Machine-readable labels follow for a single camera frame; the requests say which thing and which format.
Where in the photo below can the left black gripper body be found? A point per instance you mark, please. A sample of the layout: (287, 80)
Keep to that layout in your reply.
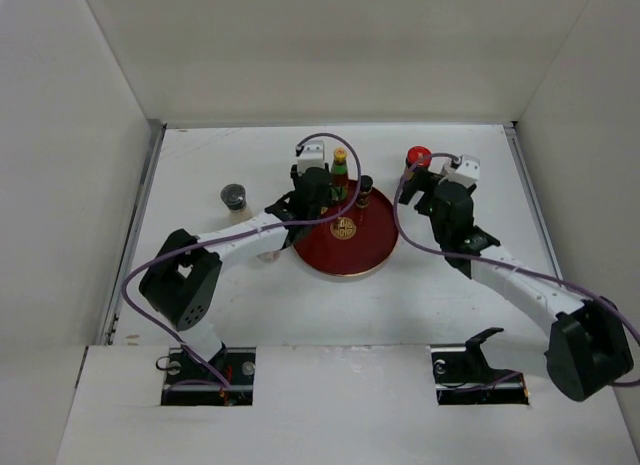
(314, 215)

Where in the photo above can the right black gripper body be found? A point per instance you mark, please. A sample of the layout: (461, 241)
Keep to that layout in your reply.
(426, 206)

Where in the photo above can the red-lidded dark sauce jar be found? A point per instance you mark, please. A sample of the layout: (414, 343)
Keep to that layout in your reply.
(419, 156)

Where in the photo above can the red chili sauce bottle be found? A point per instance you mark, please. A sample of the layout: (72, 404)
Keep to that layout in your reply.
(339, 175)

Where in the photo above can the small black-capped spice bottle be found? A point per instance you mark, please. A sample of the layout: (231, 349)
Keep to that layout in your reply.
(363, 196)

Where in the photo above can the salt grinder black top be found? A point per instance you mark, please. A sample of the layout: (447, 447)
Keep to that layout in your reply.
(234, 198)

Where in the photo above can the white-lidded sauce jar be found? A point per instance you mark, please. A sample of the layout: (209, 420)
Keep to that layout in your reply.
(269, 257)

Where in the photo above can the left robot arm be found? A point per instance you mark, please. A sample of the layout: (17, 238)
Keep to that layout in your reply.
(181, 287)

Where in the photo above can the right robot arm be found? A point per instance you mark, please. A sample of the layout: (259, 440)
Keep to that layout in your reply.
(587, 345)

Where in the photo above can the red round tray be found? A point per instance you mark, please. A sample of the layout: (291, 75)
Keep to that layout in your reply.
(355, 243)

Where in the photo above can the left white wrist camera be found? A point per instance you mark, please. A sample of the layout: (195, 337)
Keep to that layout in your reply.
(310, 154)

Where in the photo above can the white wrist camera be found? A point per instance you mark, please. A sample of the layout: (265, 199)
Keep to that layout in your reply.
(310, 154)
(465, 170)

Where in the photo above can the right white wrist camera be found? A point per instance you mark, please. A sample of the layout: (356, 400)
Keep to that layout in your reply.
(465, 170)

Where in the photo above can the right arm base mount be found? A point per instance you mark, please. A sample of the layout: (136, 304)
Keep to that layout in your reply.
(463, 376)

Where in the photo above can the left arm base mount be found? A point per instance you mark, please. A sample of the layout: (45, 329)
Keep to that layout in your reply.
(188, 383)

